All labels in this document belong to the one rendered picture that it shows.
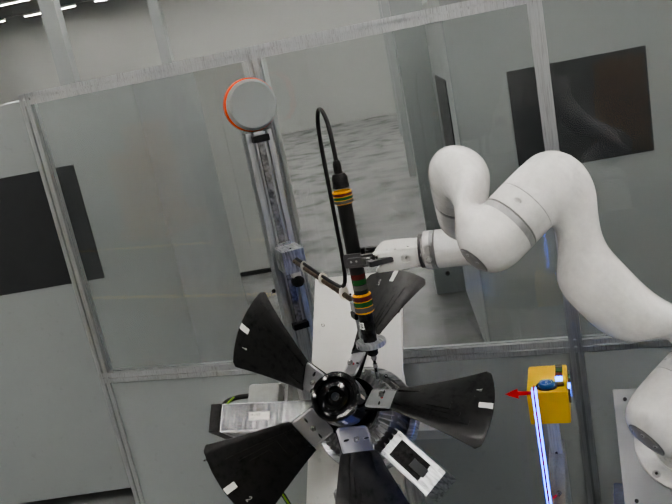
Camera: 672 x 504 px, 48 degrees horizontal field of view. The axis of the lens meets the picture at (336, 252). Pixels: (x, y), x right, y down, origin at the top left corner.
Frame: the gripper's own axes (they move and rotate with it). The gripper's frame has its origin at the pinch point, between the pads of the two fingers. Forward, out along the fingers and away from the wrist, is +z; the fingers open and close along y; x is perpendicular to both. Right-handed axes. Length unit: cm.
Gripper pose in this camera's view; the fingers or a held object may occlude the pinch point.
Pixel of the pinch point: (355, 257)
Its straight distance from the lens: 170.7
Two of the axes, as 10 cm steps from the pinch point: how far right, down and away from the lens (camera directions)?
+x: -1.8, -9.5, -2.5
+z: -9.5, 1.0, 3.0
